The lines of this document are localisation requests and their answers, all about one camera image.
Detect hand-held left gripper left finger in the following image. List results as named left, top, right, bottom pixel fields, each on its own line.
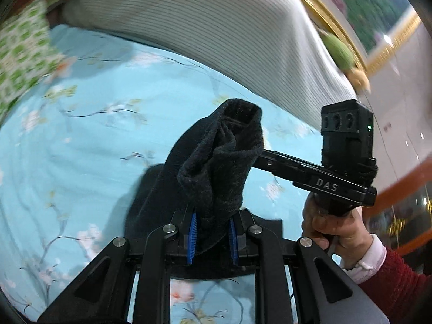
left=36, top=208, right=198, bottom=324

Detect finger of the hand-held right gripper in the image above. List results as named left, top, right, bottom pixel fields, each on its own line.
left=253, top=148, right=325, bottom=186

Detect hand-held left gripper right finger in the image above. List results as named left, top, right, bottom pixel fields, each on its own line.
left=229, top=210, right=389, bottom=324

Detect black pants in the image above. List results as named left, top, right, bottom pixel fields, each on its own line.
left=124, top=98, right=284, bottom=280

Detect person's right forearm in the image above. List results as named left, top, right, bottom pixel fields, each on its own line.
left=341, top=234, right=432, bottom=324

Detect person's right hand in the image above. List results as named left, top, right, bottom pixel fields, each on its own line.
left=301, top=194, right=375, bottom=271

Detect yellow plush toy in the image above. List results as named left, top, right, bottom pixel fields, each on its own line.
left=349, top=67, right=372, bottom=92

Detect reddish wooden furniture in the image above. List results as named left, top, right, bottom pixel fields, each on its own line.
left=364, top=162, right=432, bottom=257

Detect green plush toy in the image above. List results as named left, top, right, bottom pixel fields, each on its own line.
left=319, top=29, right=355, bottom=71

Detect gold framed picture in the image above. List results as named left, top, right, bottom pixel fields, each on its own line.
left=277, top=0, right=422, bottom=75

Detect blue floral bedsheet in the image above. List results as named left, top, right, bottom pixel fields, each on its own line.
left=0, top=23, right=325, bottom=324

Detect white ribbed blanket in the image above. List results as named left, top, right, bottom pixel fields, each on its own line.
left=62, top=0, right=358, bottom=125

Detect green patterned pillow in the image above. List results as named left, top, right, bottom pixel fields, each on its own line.
left=0, top=0, right=68, bottom=122

